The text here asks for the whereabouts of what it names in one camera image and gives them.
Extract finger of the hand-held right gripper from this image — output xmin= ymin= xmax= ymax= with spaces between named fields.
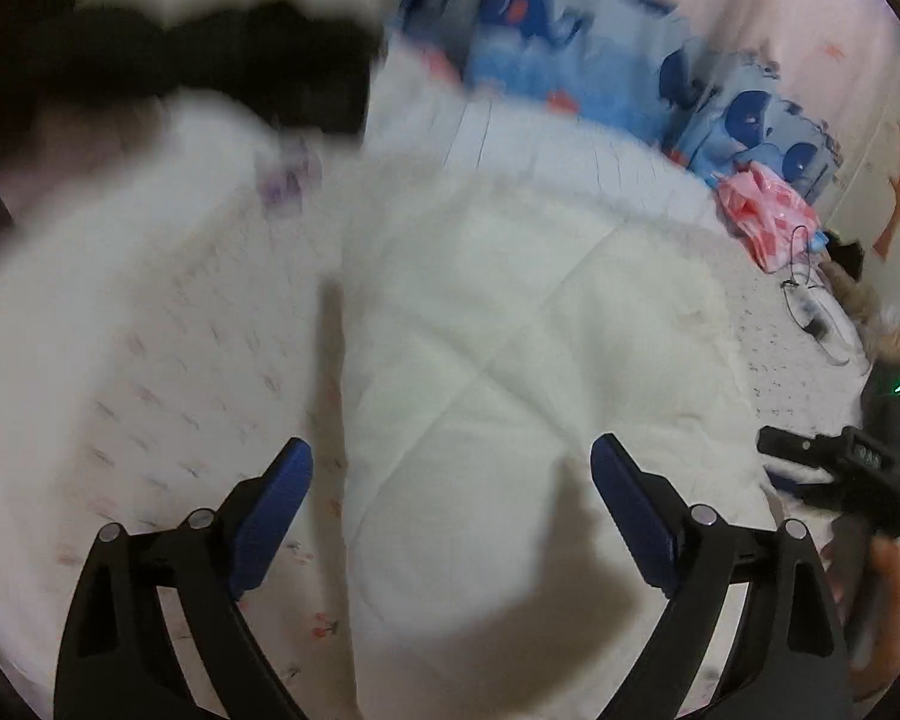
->
xmin=757 ymin=426 xmax=842 ymax=467
xmin=767 ymin=467 xmax=835 ymax=503

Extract brown plush toy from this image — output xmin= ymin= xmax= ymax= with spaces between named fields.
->
xmin=825 ymin=261 xmax=880 ymax=325

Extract white blanket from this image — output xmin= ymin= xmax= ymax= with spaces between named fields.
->
xmin=0 ymin=86 xmax=350 ymax=406

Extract dark garment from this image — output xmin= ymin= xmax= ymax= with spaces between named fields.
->
xmin=820 ymin=231 xmax=865 ymax=276

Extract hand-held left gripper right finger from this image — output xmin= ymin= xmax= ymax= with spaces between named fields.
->
xmin=591 ymin=433 xmax=852 ymax=720

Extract person's right hand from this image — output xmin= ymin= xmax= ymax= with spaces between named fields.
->
xmin=850 ymin=538 xmax=900 ymax=700

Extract white striped bed sheet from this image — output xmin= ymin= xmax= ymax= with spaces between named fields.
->
xmin=361 ymin=45 xmax=722 ymax=230

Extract white quilted comforter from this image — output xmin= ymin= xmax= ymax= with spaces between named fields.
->
xmin=321 ymin=178 xmax=782 ymax=720

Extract white power strip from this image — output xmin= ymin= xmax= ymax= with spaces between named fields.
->
xmin=797 ymin=287 xmax=861 ymax=362

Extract blue whale print curtain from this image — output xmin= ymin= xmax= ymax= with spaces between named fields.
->
xmin=396 ymin=0 xmax=846 ymax=205

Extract black clothes pile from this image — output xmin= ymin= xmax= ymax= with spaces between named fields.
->
xmin=11 ymin=0 xmax=385 ymax=142

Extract black cable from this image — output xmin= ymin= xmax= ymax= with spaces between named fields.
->
xmin=778 ymin=223 xmax=854 ymax=366

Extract purple eyeglasses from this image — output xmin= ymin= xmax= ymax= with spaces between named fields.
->
xmin=257 ymin=135 xmax=325 ymax=209

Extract pink checked cloth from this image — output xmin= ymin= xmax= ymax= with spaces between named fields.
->
xmin=715 ymin=163 xmax=824 ymax=276

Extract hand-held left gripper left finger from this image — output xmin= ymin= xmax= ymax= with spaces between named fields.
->
xmin=52 ymin=436 xmax=314 ymax=720

